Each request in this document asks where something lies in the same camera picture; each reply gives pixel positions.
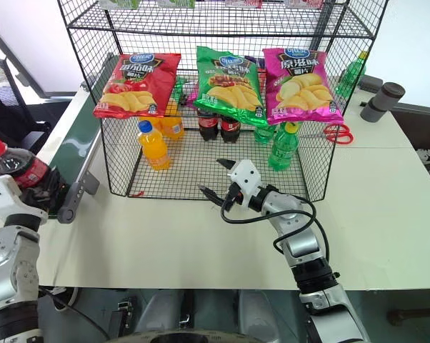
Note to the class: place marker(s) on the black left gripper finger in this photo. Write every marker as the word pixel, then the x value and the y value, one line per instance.
pixel 56 182
pixel 31 192

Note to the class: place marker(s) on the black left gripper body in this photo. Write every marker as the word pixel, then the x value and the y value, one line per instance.
pixel 49 203

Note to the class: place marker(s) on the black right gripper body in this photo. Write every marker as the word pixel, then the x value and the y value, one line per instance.
pixel 234 196

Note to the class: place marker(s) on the cola bottle red cap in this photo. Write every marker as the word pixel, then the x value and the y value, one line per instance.
pixel 20 164

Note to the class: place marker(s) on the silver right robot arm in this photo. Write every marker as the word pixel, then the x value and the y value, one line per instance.
pixel 304 246

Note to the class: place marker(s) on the green conveyor belt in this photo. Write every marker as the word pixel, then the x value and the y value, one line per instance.
pixel 75 143

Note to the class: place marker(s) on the cola bottle red label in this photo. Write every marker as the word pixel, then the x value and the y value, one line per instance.
pixel 230 130
pixel 208 126

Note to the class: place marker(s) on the green soda bottle yellow cap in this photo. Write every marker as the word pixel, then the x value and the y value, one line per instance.
pixel 350 76
pixel 283 148

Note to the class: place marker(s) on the orange soda bottle blue cap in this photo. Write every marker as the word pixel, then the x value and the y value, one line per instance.
pixel 154 148

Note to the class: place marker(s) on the small purple snack packet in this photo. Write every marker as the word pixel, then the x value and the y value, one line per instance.
pixel 192 99

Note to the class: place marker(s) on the green potato chips bag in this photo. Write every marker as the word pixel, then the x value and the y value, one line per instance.
pixel 229 89

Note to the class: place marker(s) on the small green snack packet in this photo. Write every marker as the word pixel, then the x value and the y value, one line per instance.
pixel 179 91

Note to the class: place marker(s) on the black office chair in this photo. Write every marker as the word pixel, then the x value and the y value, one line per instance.
pixel 8 107

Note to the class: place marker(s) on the magenta potato chips bag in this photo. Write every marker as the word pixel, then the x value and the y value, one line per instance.
pixel 300 89

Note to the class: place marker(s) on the dark purple snack packet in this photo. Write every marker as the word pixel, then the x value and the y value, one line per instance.
pixel 254 61

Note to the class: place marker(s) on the red potato chips bag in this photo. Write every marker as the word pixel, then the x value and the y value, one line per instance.
pixel 140 85

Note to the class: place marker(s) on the grey rounded robot leg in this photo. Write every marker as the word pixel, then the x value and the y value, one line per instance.
pixel 161 312
pixel 254 312

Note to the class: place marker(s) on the dark rounded robot housing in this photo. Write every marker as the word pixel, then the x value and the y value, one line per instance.
pixel 175 337

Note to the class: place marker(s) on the red white snack pack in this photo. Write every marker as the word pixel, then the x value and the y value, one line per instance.
pixel 304 3
pixel 243 2

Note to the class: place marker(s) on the grey box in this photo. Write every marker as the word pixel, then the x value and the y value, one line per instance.
pixel 370 83

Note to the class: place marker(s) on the grey cylindrical flask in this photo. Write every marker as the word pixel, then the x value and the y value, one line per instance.
pixel 381 101

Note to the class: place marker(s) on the green white snack pack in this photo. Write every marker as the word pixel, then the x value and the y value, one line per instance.
pixel 120 3
pixel 175 3

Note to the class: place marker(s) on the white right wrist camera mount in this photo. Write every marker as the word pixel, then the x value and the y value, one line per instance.
pixel 245 177

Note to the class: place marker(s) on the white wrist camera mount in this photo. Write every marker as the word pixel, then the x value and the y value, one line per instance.
pixel 245 177
pixel 4 196

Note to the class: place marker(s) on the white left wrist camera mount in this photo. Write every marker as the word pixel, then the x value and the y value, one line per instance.
pixel 4 196

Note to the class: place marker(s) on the black post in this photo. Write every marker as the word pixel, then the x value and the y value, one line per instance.
pixel 324 25

